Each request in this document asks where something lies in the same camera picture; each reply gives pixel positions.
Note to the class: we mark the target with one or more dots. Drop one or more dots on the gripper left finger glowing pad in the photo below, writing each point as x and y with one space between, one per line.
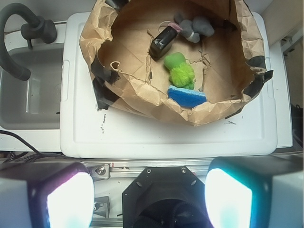
46 195

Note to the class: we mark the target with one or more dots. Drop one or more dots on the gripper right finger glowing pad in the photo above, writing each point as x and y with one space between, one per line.
256 191

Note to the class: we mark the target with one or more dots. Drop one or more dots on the black box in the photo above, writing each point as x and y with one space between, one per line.
162 43

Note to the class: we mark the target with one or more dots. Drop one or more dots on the white plastic bin lid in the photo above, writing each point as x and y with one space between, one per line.
86 132

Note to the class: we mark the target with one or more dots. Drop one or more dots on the grey sink basin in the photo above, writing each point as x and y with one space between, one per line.
33 104

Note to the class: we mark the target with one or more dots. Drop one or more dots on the blue sponge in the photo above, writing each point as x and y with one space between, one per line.
186 97

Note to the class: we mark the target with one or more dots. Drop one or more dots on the green plush toy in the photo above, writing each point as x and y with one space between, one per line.
181 73

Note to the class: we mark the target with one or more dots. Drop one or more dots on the black sink faucet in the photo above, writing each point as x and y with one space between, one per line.
36 27

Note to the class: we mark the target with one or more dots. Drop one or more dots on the grey plush mouse toy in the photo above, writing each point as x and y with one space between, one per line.
193 29

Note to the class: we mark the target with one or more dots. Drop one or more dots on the black octagonal mount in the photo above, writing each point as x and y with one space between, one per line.
165 197

